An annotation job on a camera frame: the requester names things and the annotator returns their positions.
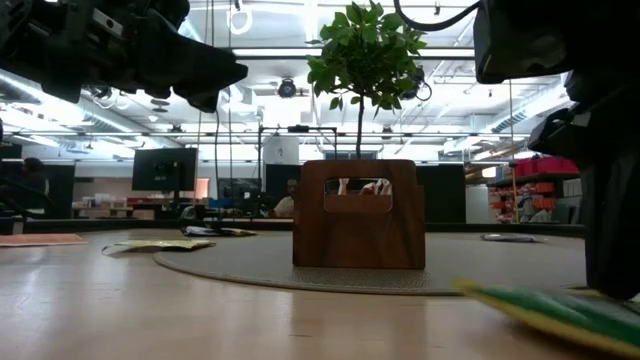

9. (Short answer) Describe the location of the green tea packet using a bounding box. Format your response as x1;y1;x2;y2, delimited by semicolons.
452;279;640;359

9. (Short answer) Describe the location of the yellow pole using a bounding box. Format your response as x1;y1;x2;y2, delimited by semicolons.
508;159;520;225

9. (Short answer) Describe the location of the round black ceiling lamp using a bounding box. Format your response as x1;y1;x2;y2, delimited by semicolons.
277;77;298;99

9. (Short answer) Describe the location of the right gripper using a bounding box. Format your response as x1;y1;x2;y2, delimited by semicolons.
527;69;640;301

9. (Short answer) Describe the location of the person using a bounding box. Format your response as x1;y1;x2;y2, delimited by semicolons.
272;178;296;219
13;156;51;214

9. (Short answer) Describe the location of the black table edge rail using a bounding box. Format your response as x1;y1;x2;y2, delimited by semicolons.
0;215;587;241

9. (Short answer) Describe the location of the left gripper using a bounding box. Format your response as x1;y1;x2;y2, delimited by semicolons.
0;0;249;114

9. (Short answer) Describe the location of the black metal frame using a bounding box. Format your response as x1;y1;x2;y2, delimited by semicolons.
256;124;339;219

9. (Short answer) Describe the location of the black ceiling lamp with cable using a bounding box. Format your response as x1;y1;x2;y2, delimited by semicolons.
407;64;434;101

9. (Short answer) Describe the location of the yellow tea packet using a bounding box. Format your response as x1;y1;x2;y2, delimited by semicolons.
101;239;217;257

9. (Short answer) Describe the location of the small green potted tree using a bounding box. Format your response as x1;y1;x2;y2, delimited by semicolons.
305;0;429;160

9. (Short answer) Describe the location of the brown wooden caddy box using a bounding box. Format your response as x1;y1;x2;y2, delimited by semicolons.
292;158;427;271

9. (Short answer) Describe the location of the dark hanging cable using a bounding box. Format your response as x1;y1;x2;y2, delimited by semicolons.
208;0;222;201

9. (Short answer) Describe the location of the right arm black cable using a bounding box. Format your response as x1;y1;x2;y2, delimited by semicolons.
393;0;482;32

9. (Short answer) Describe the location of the cluttered workbench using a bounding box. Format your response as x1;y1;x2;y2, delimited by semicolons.
72;192;174;220

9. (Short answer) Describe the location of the shelf with red bins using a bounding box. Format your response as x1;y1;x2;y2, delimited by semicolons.
487;156;584;225

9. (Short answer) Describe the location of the black computer monitor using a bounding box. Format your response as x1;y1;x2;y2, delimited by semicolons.
131;147;199;193

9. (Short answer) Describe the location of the round grey placemat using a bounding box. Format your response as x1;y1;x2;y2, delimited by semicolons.
153;230;589;296

